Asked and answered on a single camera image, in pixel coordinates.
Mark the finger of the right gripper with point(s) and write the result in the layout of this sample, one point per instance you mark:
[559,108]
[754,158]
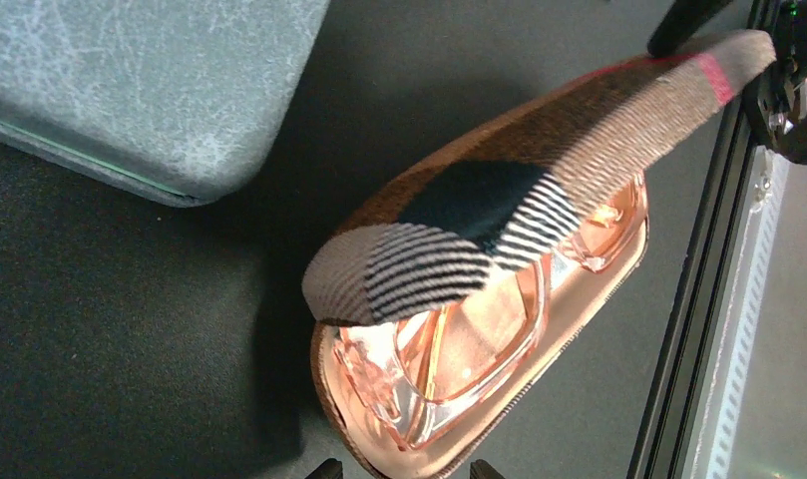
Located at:
[681,21]

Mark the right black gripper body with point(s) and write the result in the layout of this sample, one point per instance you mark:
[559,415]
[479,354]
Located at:
[774,103]

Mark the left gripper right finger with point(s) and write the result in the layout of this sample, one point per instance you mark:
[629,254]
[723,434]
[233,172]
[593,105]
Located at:
[482,469]

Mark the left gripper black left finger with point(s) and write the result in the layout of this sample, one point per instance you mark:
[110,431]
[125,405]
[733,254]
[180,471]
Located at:
[329,469]

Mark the brown translucent sunglasses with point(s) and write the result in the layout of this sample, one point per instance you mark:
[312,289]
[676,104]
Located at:
[419,376]

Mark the brown plaid glasses case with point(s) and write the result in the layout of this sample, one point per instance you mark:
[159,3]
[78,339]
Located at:
[493,202]

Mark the blue-grey glasses case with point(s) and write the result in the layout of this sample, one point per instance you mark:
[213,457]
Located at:
[178,102]

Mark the white slotted cable duct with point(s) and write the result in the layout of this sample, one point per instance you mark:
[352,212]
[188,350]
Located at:
[710,446]

